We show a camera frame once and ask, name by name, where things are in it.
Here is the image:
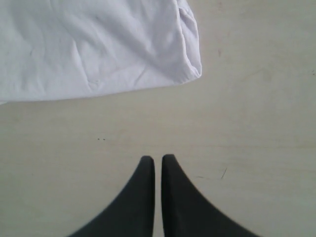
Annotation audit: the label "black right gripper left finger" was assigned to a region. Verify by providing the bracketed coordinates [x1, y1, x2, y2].
[71, 156, 155, 237]

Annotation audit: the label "white t-shirt red print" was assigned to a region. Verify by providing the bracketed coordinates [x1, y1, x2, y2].
[0, 0, 202, 103]

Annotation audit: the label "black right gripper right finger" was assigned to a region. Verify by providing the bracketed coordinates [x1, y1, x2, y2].
[161, 155, 257, 237]

